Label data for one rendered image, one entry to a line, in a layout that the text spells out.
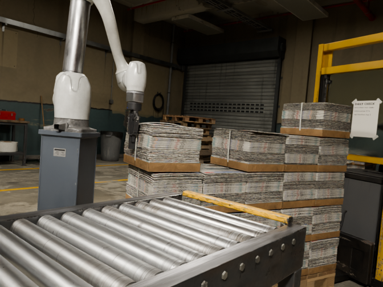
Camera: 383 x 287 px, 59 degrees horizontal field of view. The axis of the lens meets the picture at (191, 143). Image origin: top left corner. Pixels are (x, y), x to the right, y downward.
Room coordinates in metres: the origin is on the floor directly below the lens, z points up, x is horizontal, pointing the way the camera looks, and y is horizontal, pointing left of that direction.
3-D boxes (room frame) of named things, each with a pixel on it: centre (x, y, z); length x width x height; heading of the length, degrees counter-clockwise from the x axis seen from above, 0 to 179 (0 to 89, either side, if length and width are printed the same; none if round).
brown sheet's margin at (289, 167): (2.27, -0.61, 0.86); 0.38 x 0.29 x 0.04; 30
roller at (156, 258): (0.79, 0.16, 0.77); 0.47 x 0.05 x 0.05; 49
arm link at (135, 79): (1.75, 0.31, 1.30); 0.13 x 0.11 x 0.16; 25
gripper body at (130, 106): (1.74, 0.31, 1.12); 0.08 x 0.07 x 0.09; 30
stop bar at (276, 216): (1.14, -0.15, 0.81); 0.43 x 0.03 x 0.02; 49
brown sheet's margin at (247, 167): (2.12, -0.35, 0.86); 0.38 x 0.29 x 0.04; 31
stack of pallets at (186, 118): (8.84, 0.15, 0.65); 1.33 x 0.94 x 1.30; 143
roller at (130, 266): (0.74, 0.21, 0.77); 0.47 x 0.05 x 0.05; 49
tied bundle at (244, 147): (2.12, -0.35, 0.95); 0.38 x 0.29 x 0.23; 31
